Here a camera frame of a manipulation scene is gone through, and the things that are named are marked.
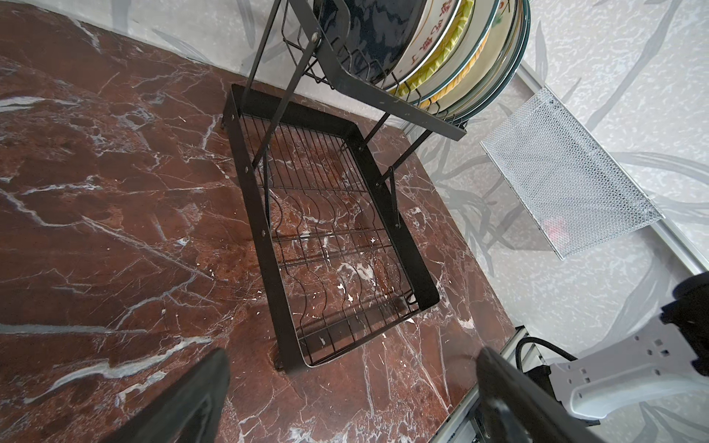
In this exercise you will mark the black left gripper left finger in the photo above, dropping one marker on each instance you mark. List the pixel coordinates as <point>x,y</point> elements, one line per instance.
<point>190,410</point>

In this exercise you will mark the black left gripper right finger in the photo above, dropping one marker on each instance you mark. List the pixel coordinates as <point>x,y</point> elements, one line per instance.
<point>515,409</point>

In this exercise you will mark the black wire dish rack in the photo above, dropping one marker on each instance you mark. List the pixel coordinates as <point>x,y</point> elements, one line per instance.
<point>338,262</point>

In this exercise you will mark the cream plate with floral sprigs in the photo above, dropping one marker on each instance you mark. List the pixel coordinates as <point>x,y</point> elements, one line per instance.
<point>475,71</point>

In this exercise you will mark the white plate green clover emblem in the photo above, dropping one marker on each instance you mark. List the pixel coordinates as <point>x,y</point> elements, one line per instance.
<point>466,51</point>

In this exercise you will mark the yellow woven round plate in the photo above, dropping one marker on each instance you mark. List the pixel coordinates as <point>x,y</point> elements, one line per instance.
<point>441,54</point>

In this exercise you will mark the white plate green text rim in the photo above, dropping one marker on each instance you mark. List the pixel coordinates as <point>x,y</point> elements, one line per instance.
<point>515,72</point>

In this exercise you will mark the white plate orange sunburst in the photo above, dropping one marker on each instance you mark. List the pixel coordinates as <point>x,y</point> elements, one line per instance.
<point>435,21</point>

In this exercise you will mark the black round plate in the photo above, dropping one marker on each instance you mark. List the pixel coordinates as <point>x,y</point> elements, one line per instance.
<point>369,37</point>

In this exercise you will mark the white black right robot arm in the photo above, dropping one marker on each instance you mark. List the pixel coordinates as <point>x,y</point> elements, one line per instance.
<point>667,356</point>

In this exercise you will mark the white wire mesh basket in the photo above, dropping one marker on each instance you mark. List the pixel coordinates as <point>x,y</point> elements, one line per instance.
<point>575,191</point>

